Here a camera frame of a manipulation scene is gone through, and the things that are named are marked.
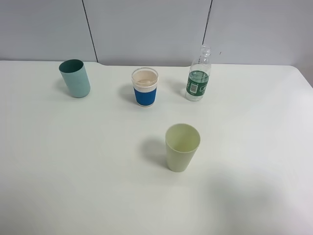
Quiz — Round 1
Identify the paper cup with blue sleeve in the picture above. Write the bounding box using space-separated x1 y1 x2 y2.
132 67 159 107

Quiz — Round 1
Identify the clear water bottle green label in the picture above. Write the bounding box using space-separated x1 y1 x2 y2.
185 45 211 101

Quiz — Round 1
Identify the pale green plastic cup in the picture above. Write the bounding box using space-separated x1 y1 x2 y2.
165 123 201 172

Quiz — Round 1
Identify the teal plastic cup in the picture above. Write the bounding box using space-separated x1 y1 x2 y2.
59 59 90 98

